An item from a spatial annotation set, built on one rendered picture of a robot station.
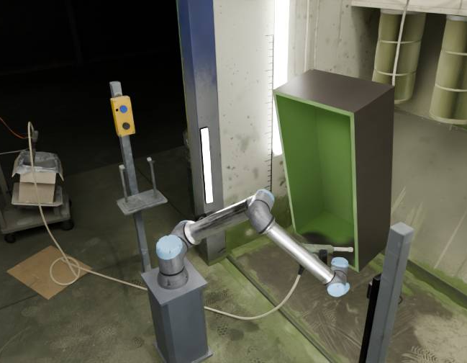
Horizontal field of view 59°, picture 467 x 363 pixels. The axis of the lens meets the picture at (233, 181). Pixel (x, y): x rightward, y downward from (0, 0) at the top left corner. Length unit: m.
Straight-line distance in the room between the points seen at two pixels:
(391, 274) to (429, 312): 2.07
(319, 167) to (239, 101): 0.77
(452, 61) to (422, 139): 0.84
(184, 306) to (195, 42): 1.67
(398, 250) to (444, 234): 2.28
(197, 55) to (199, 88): 0.22
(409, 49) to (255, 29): 1.22
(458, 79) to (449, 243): 1.21
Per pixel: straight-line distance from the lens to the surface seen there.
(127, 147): 3.03
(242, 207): 2.26
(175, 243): 2.41
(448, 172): 3.66
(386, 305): 1.44
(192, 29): 2.81
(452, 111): 3.32
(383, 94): 2.36
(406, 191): 3.75
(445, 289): 3.55
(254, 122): 3.23
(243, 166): 3.32
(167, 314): 2.55
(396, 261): 1.33
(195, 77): 2.87
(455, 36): 3.21
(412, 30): 3.52
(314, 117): 2.92
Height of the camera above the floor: 2.34
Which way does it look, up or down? 29 degrees down
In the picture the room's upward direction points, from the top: 2 degrees counter-clockwise
